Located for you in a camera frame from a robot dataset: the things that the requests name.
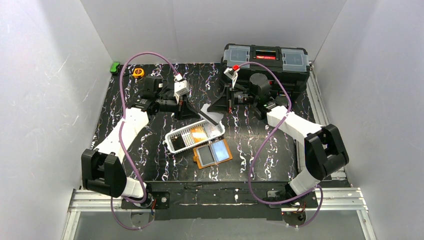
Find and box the aluminium right rail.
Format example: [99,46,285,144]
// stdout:
[306,62,349,174]

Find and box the orange leather card holder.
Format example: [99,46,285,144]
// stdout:
[193,139,233,169]

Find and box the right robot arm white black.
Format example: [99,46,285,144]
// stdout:
[283,73,348,187]

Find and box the white plastic basket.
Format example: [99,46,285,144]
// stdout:
[162,120,225,154]

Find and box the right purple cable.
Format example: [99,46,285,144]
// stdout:
[236,61,324,229]

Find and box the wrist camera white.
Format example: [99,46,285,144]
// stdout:
[174,73,191,103]
[223,65,240,89]

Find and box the black red toolbox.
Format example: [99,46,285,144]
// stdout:
[220,43,311,102]

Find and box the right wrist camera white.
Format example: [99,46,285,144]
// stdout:
[223,65,240,89]

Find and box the aluminium rail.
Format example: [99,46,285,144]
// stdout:
[306,62,349,174]
[62,187,376,240]

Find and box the yellow tape measure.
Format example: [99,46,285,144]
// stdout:
[132,67,145,79]

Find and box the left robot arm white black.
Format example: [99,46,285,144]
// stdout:
[81,75,201,203]

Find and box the black VIP card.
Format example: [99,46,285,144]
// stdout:
[170,135,186,151]

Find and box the green small object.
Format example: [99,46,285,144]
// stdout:
[109,62,121,75]

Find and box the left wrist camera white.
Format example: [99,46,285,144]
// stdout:
[174,73,191,103]

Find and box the aluminium front rail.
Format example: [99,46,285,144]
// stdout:
[62,187,376,240]

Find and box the grey plastic case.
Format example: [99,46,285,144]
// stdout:
[303,138,331,181]

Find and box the white patterned card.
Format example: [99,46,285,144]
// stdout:
[199,103,224,126]

